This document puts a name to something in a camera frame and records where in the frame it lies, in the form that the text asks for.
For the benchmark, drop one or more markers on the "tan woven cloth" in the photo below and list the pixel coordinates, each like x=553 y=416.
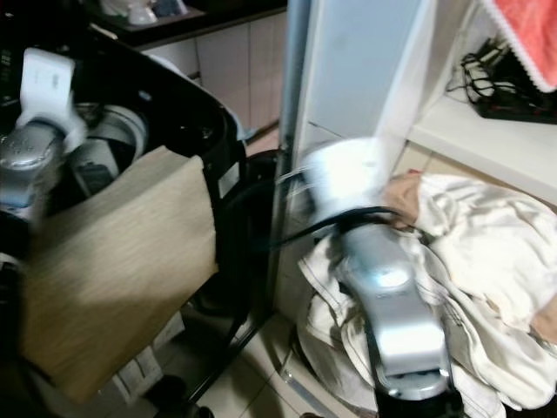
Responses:
x=122 y=270

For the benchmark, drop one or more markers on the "cream white laundry pile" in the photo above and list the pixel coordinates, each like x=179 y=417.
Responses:
x=487 y=239

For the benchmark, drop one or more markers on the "dark counter top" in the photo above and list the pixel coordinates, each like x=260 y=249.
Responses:
x=209 y=17

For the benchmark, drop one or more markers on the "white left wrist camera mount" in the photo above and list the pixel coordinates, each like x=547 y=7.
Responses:
x=45 y=87

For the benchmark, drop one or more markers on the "white crockery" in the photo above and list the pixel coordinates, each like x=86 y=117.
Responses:
x=139 y=10

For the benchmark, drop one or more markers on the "red towel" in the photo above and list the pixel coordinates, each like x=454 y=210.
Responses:
x=531 y=35

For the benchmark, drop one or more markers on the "black washing machine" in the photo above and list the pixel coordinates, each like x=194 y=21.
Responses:
x=209 y=131

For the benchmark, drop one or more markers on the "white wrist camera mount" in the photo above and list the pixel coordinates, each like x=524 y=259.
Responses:
x=345 y=174
x=45 y=87

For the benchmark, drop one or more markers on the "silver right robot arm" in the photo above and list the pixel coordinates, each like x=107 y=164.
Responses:
x=385 y=283

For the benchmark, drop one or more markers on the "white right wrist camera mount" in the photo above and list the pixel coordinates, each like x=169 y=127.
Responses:
x=345 y=174

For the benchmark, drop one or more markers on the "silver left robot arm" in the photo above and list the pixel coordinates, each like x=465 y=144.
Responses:
x=30 y=157

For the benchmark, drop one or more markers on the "beige cabinet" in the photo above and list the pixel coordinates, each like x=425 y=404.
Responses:
x=244 y=74

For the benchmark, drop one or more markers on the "grey metal pole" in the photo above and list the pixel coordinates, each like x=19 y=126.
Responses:
x=296 y=87

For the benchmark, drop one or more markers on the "white shelf unit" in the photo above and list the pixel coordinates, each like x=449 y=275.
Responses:
x=350 y=61

